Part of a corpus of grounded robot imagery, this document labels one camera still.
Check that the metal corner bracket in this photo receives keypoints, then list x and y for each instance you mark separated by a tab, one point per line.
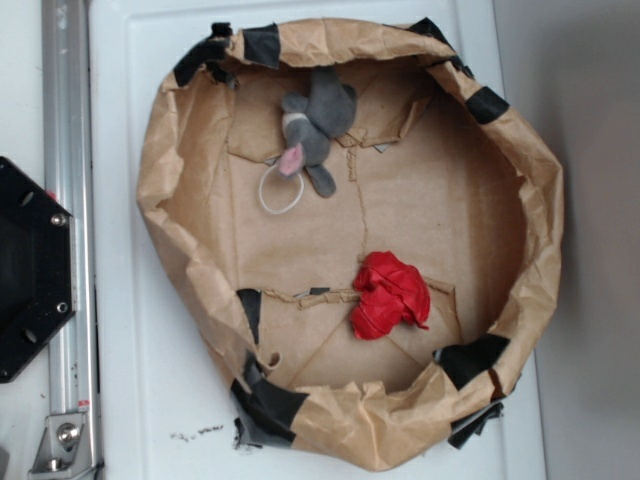
65	450

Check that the grey plush mouse toy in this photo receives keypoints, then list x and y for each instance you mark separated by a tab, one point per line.
311	122

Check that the white rubber band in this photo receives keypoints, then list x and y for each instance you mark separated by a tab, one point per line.
278	195

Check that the red rock ball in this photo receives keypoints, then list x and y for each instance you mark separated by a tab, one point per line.
391	292

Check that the aluminium extrusion rail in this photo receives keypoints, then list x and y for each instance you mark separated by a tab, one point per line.
73	352

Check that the brown paper bag bin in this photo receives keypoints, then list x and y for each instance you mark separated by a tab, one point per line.
436	168

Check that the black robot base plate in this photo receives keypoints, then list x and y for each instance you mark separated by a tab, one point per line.
37	296

